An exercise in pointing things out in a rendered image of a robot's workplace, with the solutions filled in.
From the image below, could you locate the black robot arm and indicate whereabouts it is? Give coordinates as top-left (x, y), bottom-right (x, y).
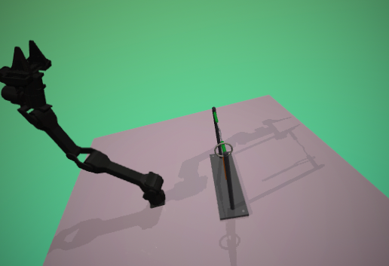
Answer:
top-left (1, 85), bottom-right (165, 209)

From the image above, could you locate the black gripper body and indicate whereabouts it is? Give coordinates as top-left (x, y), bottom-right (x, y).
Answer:
top-left (2, 60), bottom-right (52, 96)

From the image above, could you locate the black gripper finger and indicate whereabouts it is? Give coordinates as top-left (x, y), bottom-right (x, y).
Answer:
top-left (26, 40), bottom-right (49, 63)
top-left (5, 47), bottom-right (32, 76)

